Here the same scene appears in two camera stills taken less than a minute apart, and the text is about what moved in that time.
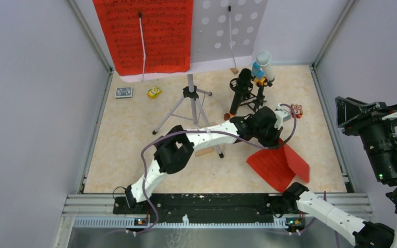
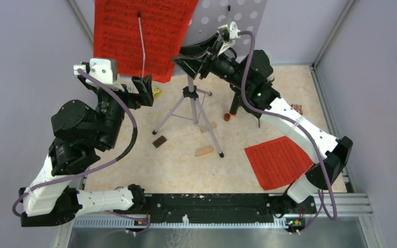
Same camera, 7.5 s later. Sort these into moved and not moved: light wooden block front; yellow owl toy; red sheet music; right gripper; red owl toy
Moved: right gripper; red sheet music
Not moved: red owl toy; light wooden block front; yellow owl toy
